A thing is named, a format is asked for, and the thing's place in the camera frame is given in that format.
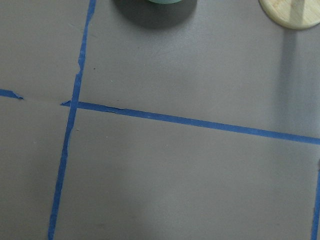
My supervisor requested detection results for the mint green bowl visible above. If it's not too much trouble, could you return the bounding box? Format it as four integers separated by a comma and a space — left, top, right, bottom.
148, 0, 182, 5

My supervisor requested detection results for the wooden mug tree stand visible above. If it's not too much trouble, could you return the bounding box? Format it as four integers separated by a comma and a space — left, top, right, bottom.
259, 0, 320, 30

